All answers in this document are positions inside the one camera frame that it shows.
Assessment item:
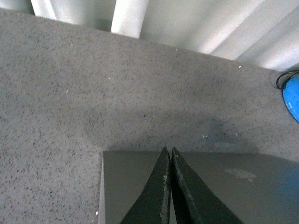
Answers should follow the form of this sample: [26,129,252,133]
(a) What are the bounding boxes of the black lamp cable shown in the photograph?
[276,69,299,90]

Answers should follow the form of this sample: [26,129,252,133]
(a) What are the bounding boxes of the grey laptop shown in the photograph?
[98,151,299,224]

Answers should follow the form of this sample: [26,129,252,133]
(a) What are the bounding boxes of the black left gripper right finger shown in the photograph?
[171,147,242,224]

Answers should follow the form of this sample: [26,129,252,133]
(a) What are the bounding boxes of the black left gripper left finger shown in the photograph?
[121,147,171,224]

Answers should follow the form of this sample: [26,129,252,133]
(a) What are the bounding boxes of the white curtain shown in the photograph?
[0,0,299,71]

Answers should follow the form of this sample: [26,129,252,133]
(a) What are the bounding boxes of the blue desk lamp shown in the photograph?
[282,75,299,122]

